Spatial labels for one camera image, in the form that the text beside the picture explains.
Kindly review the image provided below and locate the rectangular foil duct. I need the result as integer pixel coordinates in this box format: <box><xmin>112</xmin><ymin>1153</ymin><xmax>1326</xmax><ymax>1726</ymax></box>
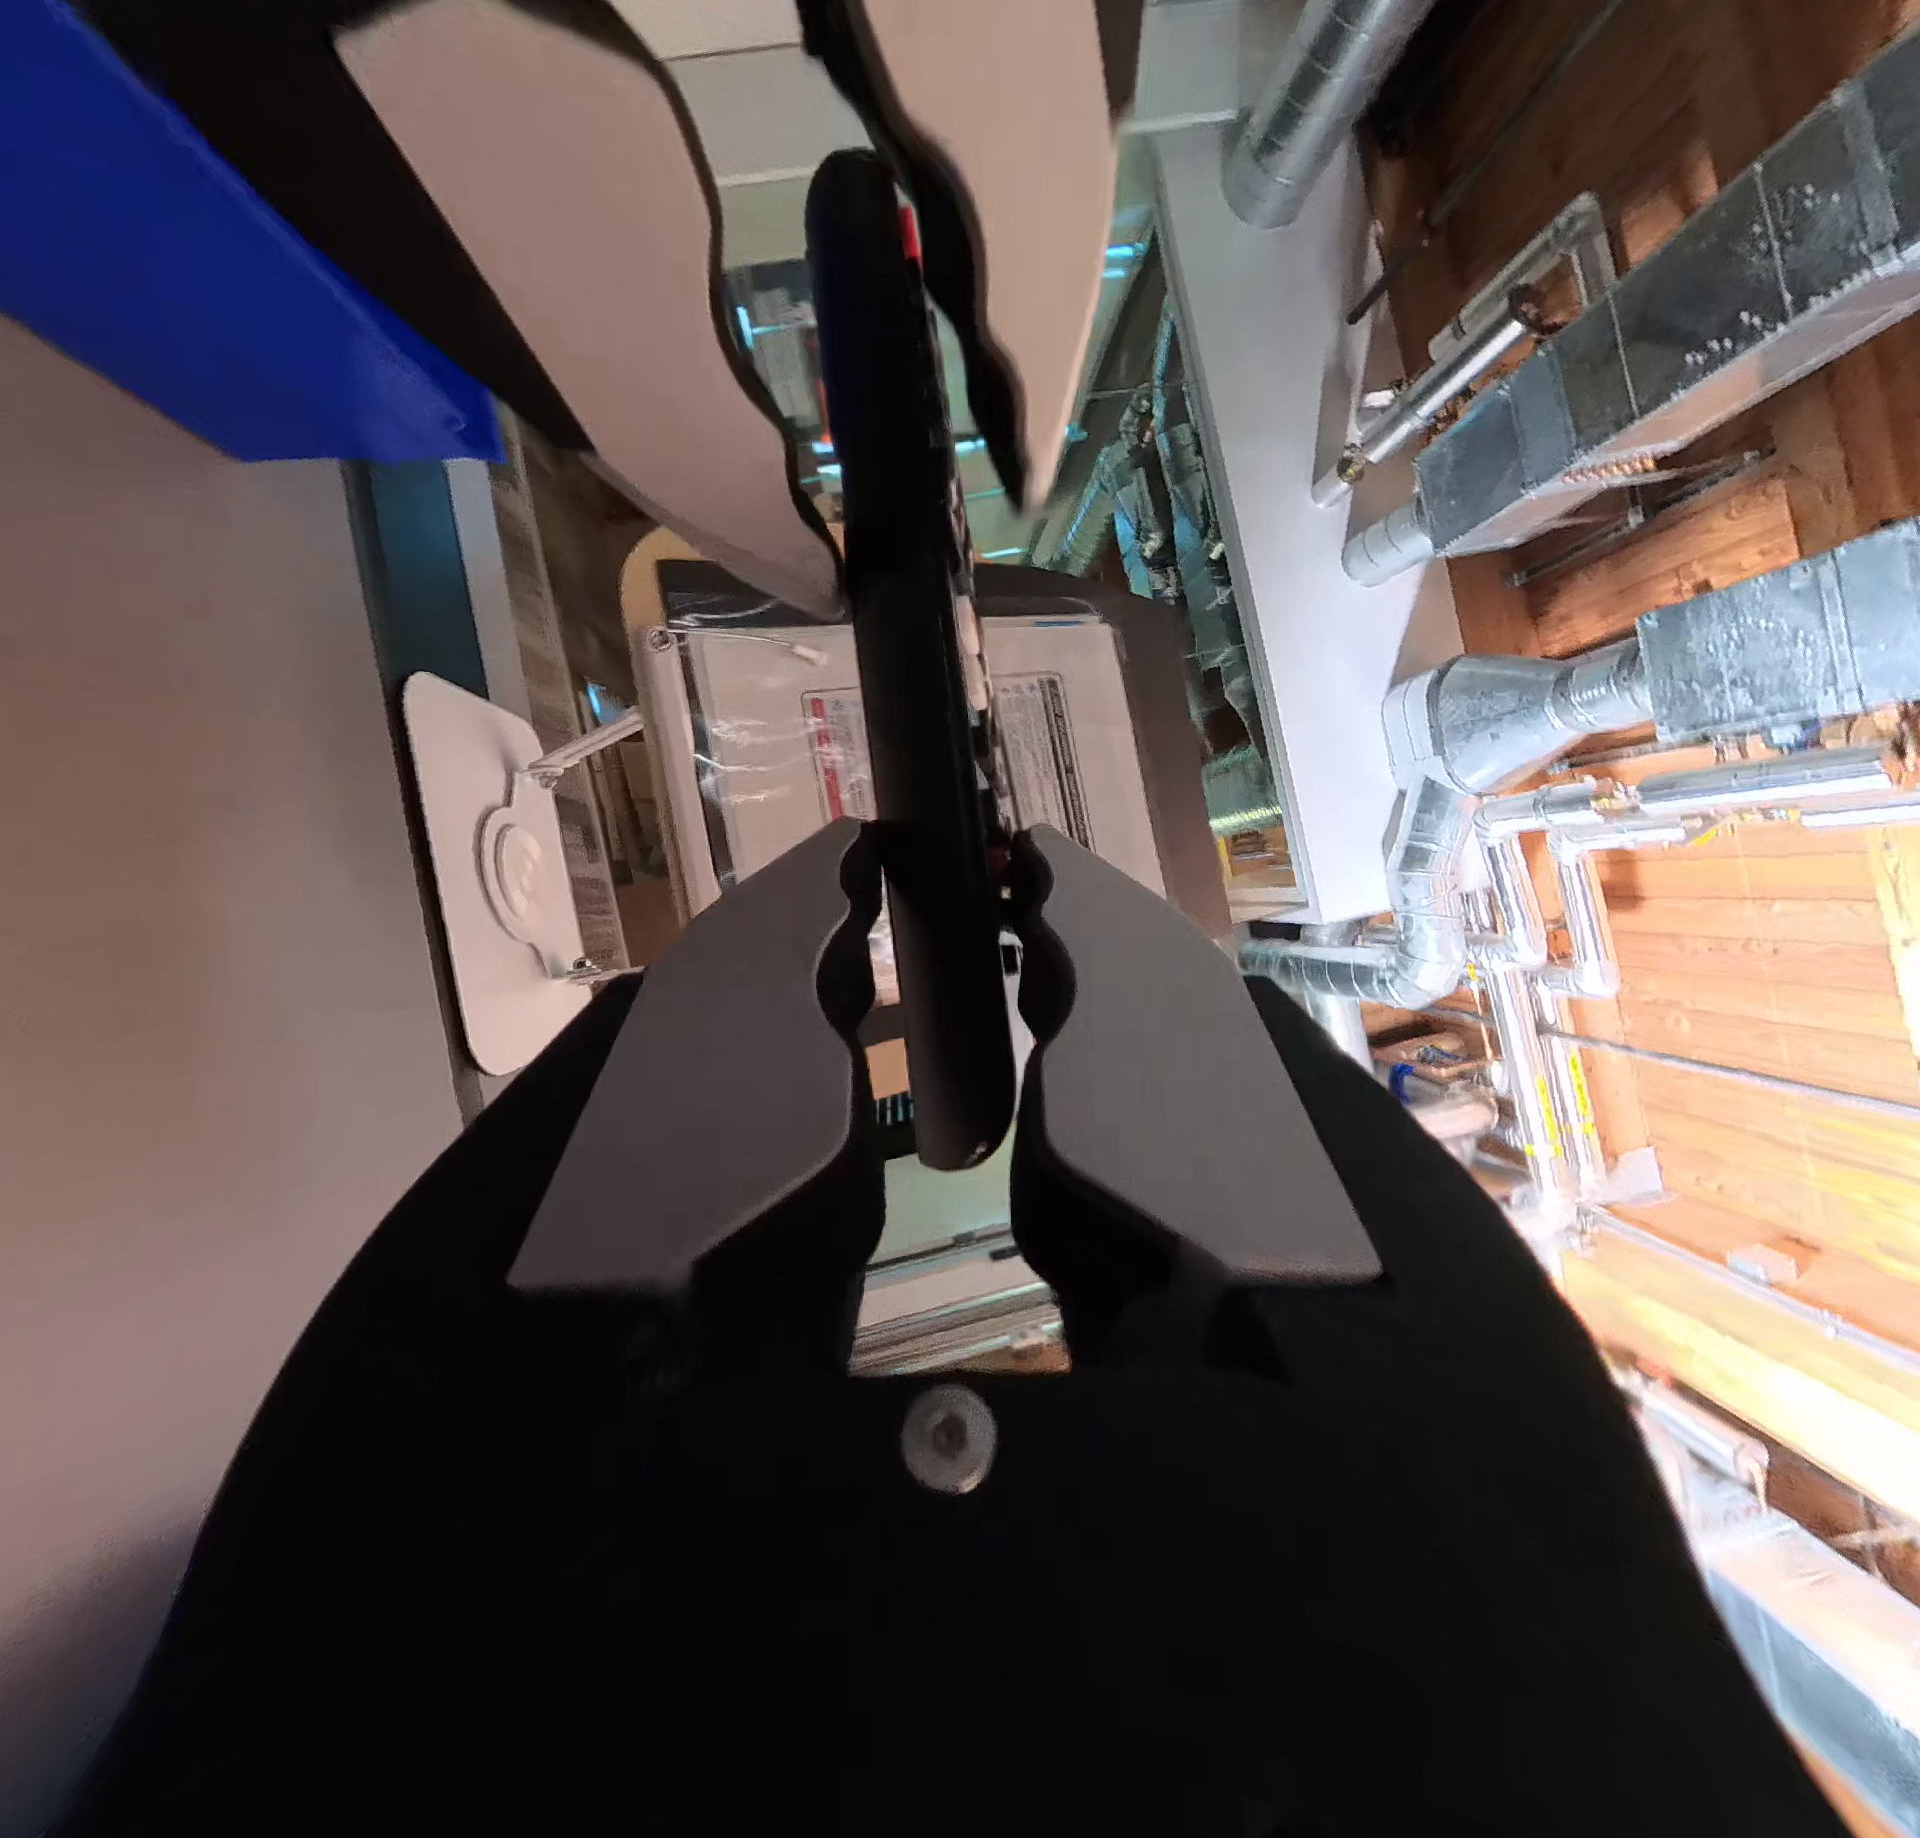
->
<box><xmin>1347</xmin><ymin>18</ymin><xmax>1920</xmax><ymax>588</ymax></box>
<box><xmin>1378</xmin><ymin>518</ymin><xmax>1920</xmax><ymax>804</ymax></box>

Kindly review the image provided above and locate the wooden sign board with sheet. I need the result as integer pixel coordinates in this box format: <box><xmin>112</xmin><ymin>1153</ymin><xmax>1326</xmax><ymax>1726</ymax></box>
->
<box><xmin>620</xmin><ymin>518</ymin><xmax>1237</xmax><ymax>969</ymax></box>

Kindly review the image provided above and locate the blue plastic bin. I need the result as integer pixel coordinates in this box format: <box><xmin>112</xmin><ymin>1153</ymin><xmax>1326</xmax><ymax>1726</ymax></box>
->
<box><xmin>0</xmin><ymin>0</ymin><xmax>504</xmax><ymax>463</ymax></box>

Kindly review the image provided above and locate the black remote control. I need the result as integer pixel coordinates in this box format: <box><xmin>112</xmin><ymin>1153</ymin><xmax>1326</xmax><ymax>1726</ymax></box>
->
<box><xmin>805</xmin><ymin>151</ymin><xmax>1026</xmax><ymax>1171</ymax></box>

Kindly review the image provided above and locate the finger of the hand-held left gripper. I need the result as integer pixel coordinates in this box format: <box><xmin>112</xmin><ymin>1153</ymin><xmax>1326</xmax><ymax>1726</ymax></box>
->
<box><xmin>332</xmin><ymin>0</ymin><xmax>839</xmax><ymax>618</ymax></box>
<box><xmin>786</xmin><ymin>0</ymin><xmax>1158</xmax><ymax>518</ymax></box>

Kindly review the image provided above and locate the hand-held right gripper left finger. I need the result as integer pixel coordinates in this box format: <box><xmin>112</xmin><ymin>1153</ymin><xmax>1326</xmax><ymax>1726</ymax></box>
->
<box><xmin>504</xmin><ymin>818</ymin><xmax>893</xmax><ymax>1298</ymax></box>

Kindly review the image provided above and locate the silver spiral duct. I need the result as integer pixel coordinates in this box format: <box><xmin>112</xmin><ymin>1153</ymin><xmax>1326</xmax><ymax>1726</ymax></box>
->
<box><xmin>1218</xmin><ymin>0</ymin><xmax>1485</xmax><ymax>227</ymax></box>

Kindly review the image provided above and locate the white sign stand base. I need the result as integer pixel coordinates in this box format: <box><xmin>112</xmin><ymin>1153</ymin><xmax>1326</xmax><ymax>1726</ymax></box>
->
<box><xmin>404</xmin><ymin>669</ymin><xmax>645</xmax><ymax>1079</ymax></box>

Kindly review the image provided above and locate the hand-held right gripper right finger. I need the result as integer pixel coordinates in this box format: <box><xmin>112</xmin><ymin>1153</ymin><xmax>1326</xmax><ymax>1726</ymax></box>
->
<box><xmin>1002</xmin><ymin>827</ymin><xmax>1385</xmax><ymax>1289</ymax></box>

